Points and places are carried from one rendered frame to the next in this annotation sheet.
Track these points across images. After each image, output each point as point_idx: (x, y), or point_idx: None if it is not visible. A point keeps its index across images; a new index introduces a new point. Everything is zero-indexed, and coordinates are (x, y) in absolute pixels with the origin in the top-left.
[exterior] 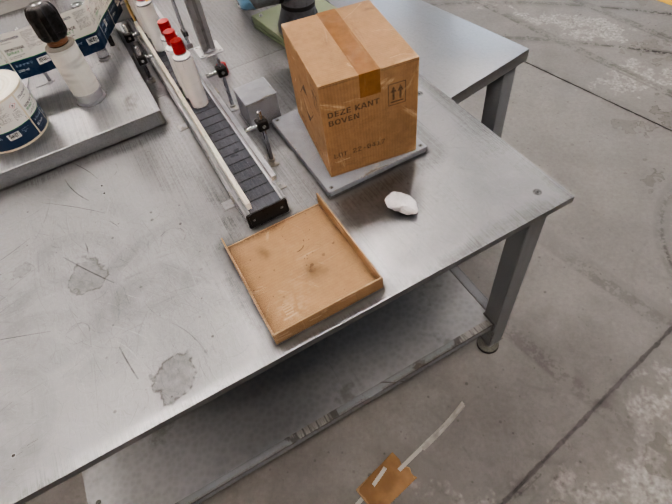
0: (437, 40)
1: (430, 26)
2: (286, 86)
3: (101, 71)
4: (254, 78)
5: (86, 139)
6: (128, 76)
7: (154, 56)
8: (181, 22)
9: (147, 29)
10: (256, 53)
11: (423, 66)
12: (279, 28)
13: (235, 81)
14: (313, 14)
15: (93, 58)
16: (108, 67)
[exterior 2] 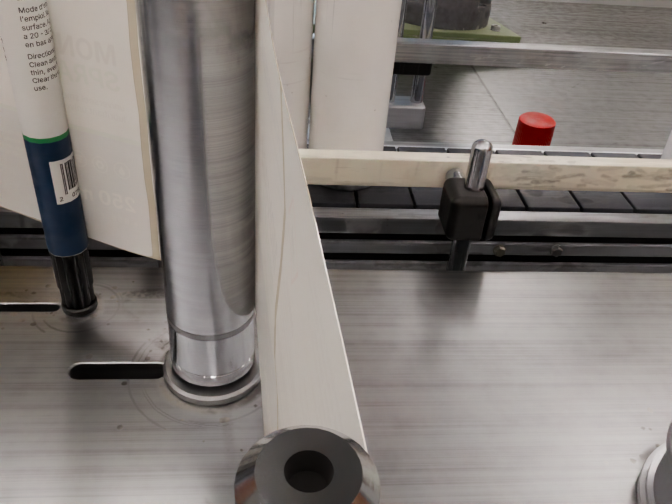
0: None
1: None
2: (667, 97)
3: (383, 417)
4: (600, 120)
5: None
6: (533, 311)
7: (502, 164)
8: (436, 7)
9: (374, 73)
10: (458, 90)
11: (654, 1)
12: (440, 14)
13: (599, 146)
14: None
15: (140, 432)
16: (357, 374)
